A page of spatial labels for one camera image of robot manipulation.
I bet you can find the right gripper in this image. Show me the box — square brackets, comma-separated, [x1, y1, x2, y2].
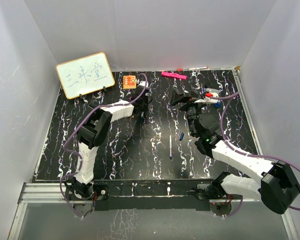
[170, 88, 209, 137]

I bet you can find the white pen blue end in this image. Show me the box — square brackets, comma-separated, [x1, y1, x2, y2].
[169, 134, 173, 160]

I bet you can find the white pen red end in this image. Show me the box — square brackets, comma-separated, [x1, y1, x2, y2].
[176, 66, 209, 72]

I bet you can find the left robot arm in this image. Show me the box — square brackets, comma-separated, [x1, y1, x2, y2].
[66, 81, 149, 200]

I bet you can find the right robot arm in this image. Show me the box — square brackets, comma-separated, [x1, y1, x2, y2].
[169, 88, 300, 215]

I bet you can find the blue pen cap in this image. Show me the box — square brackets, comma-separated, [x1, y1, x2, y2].
[179, 132, 185, 141]

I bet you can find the orange card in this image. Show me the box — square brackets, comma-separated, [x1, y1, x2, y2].
[122, 75, 137, 90]

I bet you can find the pink plastic clip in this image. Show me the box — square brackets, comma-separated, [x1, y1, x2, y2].
[161, 71, 187, 80]

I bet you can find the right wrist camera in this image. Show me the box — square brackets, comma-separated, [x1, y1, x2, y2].
[194, 88, 220, 105]

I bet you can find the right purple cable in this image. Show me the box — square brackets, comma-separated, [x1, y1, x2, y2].
[214, 91, 300, 218]

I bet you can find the small whiteboard wooden frame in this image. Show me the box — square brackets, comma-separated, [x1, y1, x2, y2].
[55, 52, 115, 100]

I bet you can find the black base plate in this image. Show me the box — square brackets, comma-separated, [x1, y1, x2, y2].
[93, 179, 211, 212]

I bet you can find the aluminium rail frame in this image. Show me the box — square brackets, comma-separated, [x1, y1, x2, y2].
[11, 69, 292, 240]

